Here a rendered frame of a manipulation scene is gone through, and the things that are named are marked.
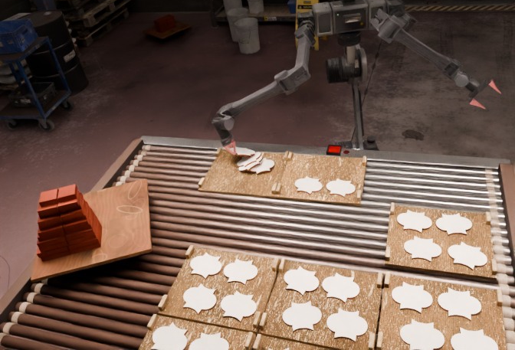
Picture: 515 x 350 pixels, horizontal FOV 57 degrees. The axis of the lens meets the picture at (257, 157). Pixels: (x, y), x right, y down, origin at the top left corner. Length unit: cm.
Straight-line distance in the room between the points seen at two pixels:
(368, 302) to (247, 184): 90
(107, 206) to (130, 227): 22
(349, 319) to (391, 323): 15
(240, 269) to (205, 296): 18
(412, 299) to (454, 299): 15
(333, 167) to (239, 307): 94
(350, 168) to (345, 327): 93
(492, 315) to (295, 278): 71
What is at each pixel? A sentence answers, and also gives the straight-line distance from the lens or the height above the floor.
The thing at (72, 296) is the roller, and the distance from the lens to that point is 223.
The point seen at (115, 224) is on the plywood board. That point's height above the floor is 104.
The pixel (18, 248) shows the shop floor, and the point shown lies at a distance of 413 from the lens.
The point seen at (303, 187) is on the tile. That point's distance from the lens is 234.
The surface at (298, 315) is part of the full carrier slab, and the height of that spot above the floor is 95.
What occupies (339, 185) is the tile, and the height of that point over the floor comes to 95.
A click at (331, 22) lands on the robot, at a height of 145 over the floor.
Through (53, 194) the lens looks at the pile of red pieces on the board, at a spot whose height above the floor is 133.
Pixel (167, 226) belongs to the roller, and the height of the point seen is 92.
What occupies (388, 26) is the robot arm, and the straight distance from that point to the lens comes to 233.
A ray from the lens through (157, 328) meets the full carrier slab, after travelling 194.
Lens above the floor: 247
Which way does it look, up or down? 36 degrees down
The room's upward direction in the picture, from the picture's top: 9 degrees counter-clockwise
